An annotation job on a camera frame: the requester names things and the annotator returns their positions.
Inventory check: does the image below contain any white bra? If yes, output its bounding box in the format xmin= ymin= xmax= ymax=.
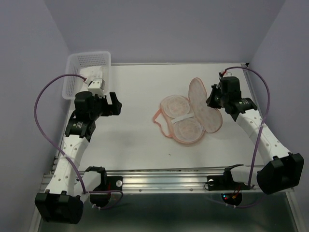
xmin=79 ymin=66 xmax=109 ymax=83

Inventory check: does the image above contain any floral mesh laundry bag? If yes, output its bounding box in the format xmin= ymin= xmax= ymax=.
xmin=152 ymin=78 xmax=223 ymax=145

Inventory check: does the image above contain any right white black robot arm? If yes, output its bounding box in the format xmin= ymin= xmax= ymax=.
xmin=206 ymin=76 xmax=304 ymax=195

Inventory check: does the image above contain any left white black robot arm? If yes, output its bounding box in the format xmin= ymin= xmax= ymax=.
xmin=35 ymin=91 xmax=123 ymax=224

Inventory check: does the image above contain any white perforated plastic basket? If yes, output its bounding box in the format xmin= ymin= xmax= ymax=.
xmin=62 ymin=51 xmax=112 ymax=100

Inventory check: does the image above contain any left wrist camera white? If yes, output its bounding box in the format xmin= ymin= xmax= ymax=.
xmin=84 ymin=78 xmax=105 ymax=98

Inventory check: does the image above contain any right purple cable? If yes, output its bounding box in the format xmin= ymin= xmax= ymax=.
xmin=219 ymin=66 xmax=270 ymax=208

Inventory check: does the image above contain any purple cable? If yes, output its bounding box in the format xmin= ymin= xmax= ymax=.
xmin=34 ymin=73 xmax=124 ymax=210
xmin=219 ymin=66 xmax=270 ymax=208

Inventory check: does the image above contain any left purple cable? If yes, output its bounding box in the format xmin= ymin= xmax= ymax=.
xmin=34 ymin=73 xmax=124 ymax=210

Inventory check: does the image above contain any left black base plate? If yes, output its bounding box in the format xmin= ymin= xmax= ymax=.
xmin=83 ymin=174 xmax=123 ymax=192

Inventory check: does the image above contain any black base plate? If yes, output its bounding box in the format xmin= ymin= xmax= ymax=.
xmin=83 ymin=174 xmax=123 ymax=192
xmin=206 ymin=175 xmax=250 ymax=191

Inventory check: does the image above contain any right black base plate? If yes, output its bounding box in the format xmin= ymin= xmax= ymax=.
xmin=206 ymin=175 xmax=250 ymax=191

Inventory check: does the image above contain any aluminium mounting rail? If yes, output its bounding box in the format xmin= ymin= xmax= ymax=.
xmin=40 ymin=166 xmax=295 ymax=194

